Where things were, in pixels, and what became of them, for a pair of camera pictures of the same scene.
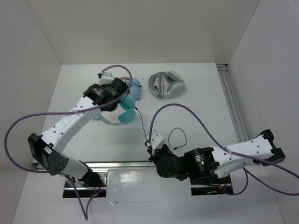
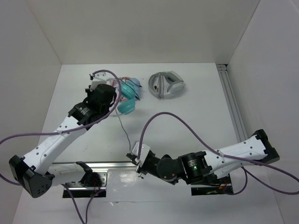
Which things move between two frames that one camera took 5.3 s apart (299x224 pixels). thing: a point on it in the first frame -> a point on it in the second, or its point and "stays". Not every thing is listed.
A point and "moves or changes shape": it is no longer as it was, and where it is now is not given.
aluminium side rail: x=241 y=129 stays
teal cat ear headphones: x=127 y=105 moves or changes shape
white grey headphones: x=166 y=85 stays
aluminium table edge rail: x=136 y=167 stays
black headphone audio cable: x=169 y=134 -> x=126 y=135
